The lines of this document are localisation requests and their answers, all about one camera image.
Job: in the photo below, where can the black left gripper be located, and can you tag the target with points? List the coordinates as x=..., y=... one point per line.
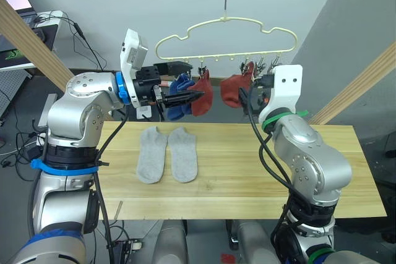
x=148, y=86

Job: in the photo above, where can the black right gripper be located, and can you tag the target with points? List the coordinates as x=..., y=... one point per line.
x=261, y=103

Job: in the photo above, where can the blue sock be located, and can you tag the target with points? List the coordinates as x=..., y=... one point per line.
x=179, y=86

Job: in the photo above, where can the red sock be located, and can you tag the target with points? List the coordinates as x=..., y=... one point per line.
x=202, y=97
x=233, y=89

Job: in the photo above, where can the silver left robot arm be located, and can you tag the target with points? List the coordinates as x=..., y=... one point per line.
x=77, y=106

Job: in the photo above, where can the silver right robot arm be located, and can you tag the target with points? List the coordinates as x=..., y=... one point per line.
x=309, y=159

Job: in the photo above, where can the metal hanger clip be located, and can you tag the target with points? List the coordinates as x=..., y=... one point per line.
x=275, y=63
x=202, y=67
x=260, y=66
x=243, y=66

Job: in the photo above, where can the cream clip hanger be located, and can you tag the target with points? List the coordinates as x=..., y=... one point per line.
x=227, y=19

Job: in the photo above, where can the grey sock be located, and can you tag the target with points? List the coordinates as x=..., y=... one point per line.
x=151, y=155
x=184, y=155

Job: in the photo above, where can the white desk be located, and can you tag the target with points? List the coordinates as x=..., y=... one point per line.
x=46, y=32

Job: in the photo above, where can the small wooden stick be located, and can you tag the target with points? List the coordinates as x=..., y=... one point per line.
x=118, y=210

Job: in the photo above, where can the grey rounded robot leg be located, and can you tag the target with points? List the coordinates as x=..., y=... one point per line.
x=170, y=242
x=255, y=242

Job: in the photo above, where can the small red floor object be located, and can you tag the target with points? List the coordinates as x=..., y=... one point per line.
x=228, y=258

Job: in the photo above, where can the black mouse pad green logo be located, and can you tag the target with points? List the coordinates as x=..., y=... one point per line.
x=18, y=50

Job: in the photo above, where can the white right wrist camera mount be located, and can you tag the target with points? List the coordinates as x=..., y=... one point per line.
x=287, y=91

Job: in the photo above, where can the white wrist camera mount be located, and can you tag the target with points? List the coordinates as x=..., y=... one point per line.
x=131, y=50
x=287, y=91

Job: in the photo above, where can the white wall socket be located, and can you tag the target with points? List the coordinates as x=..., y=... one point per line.
x=143, y=112

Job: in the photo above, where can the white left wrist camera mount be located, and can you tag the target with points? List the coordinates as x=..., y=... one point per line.
x=131, y=50

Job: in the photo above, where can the wooden frame beam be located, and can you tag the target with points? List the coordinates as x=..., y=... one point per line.
x=355, y=87
x=34, y=47

